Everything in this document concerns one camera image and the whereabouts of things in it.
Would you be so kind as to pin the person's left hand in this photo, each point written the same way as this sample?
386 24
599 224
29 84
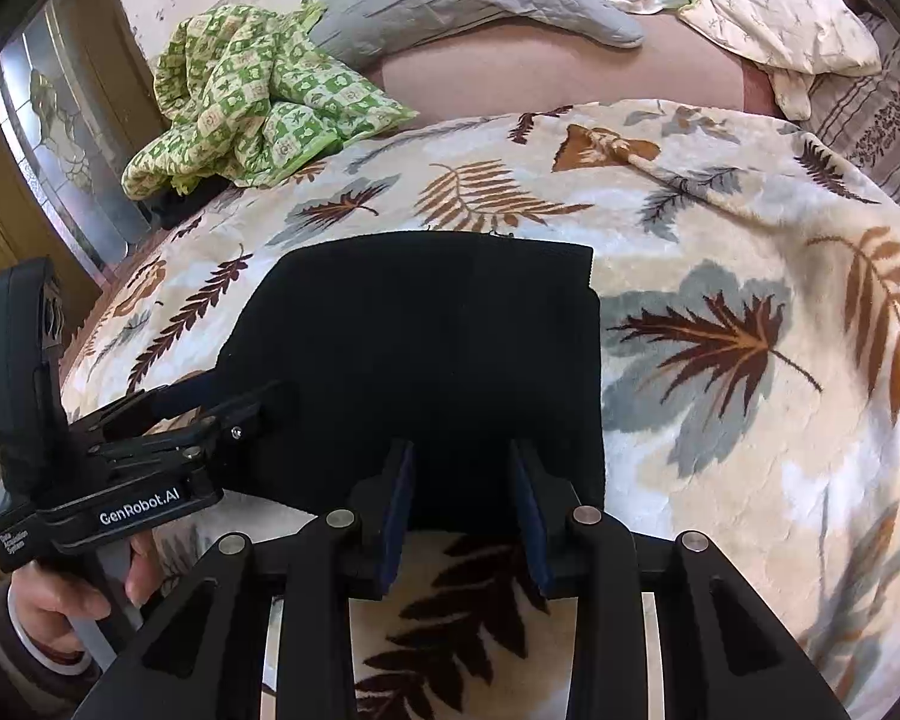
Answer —
45 592

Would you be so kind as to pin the grey quilted pillow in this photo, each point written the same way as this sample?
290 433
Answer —
457 0

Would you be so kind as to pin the leaf print fleece blanket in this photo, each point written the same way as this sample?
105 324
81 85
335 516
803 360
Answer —
720 240

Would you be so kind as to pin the green checked cloth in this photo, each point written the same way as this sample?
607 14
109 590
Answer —
262 97

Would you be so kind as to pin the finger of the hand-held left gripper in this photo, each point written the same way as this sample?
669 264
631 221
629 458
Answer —
195 399
210 444

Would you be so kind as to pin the pink bed sheet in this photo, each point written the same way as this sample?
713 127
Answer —
555 67

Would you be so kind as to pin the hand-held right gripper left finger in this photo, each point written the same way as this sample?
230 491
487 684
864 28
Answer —
394 525

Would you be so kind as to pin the patterned glass door panel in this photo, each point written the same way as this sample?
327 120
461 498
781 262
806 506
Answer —
60 142

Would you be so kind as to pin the striped floral bed sheet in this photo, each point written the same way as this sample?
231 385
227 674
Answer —
877 127

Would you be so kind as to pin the cream printed pillow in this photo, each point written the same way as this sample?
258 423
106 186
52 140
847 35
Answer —
780 22

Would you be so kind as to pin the dark cloth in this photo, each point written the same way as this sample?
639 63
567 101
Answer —
176 202

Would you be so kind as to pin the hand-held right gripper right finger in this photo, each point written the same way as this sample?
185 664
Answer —
532 525

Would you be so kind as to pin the black pants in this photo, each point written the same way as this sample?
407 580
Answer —
435 345

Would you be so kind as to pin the person's left forearm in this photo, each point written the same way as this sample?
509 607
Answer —
7 675

